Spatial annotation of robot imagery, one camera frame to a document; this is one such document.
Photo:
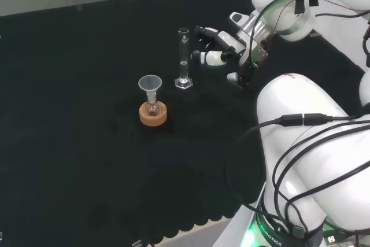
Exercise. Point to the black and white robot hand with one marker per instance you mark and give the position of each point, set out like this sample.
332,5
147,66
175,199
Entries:
231,46

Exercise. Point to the clear glass graduated cylinder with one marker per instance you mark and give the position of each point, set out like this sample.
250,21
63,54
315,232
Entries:
183,56

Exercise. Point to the clear cloth clip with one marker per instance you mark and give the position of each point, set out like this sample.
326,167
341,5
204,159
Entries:
315,35

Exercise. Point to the clear plastic funnel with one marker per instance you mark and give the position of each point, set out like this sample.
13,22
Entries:
149,83

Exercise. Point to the round-bottom glass flask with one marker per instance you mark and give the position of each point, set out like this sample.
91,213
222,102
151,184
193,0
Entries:
152,108

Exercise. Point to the black bench cloth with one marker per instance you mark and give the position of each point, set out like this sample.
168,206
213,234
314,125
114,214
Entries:
86,128

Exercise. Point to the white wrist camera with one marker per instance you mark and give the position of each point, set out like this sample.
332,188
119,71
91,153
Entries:
238,18

